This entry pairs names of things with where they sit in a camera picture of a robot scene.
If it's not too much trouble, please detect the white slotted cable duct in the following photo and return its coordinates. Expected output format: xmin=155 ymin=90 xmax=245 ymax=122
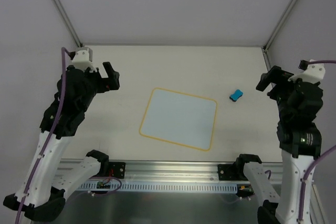
xmin=78 ymin=180 xmax=238 ymax=194

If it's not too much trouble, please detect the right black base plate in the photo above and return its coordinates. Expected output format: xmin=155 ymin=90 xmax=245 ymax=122
xmin=217 ymin=164 xmax=248 ymax=181

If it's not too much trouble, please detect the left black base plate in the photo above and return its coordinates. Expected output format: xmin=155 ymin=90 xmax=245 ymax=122
xmin=108 ymin=162 xmax=126 ymax=179

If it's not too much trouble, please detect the left aluminium frame post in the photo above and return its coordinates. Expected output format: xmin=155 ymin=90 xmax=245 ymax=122
xmin=51 ymin=0 xmax=83 ymax=47

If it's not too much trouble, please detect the right aluminium frame post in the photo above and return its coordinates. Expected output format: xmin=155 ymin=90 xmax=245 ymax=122
xmin=262 ymin=0 xmax=316 ymax=50

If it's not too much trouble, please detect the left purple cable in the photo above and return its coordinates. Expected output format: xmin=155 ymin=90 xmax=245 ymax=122
xmin=14 ymin=47 xmax=123 ymax=224

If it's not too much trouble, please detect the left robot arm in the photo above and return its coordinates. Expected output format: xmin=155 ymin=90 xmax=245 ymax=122
xmin=3 ymin=62 xmax=120 ymax=223

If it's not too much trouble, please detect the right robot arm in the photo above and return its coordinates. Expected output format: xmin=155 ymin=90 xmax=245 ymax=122
xmin=233 ymin=62 xmax=326 ymax=223

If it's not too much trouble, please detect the purple cable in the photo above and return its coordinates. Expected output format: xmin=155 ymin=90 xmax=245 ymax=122
xmin=236 ymin=60 xmax=336 ymax=224
xmin=14 ymin=47 xmax=123 ymax=224

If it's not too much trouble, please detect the blue whiteboard eraser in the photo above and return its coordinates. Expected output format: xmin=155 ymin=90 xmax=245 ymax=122
xmin=229 ymin=89 xmax=244 ymax=102

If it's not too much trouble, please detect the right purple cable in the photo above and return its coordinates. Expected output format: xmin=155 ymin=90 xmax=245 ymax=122
xmin=236 ymin=60 xmax=336 ymax=224

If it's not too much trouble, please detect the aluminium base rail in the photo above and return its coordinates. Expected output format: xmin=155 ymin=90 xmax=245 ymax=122
xmin=55 ymin=159 xmax=282 ymax=184

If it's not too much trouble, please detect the aluminium frame post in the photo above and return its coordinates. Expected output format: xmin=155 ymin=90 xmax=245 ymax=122
xmin=51 ymin=0 xmax=83 ymax=47
xmin=262 ymin=0 xmax=316 ymax=50

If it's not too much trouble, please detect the yellow framed whiteboard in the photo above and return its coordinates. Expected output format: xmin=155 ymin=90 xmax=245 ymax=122
xmin=139 ymin=88 xmax=217 ymax=152

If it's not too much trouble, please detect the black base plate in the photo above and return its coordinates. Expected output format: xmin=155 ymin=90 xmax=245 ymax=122
xmin=108 ymin=162 xmax=126 ymax=179
xmin=217 ymin=164 xmax=248 ymax=181

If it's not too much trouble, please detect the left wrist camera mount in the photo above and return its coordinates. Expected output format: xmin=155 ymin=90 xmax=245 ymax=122
xmin=67 ymin=47 xmax=97 ymax=73

